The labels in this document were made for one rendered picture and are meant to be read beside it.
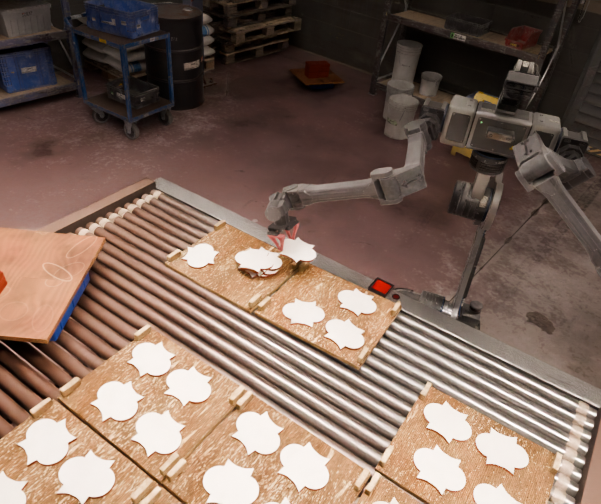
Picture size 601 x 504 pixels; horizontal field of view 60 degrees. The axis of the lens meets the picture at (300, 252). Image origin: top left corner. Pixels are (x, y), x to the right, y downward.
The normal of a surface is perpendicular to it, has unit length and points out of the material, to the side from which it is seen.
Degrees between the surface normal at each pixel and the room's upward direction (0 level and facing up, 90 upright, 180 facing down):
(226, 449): 0
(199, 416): 0
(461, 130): 90
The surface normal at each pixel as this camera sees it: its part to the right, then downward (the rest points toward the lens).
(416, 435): 0.09, -0.78
